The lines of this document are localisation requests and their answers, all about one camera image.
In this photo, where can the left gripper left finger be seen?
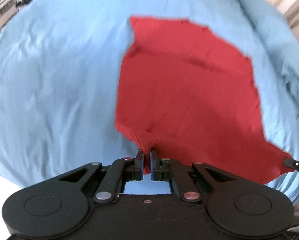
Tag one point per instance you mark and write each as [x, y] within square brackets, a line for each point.
[104, 184]

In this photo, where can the light blue bed sheet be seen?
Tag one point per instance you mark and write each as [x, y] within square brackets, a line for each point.
[60, 63]

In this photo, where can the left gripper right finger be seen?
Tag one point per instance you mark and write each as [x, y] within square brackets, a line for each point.
[191, 184]

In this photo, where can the red knit sweater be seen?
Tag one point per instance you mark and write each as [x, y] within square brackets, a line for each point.
[191, 96]

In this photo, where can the blue crumpled duvet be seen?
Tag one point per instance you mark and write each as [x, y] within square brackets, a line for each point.
[281, 45]

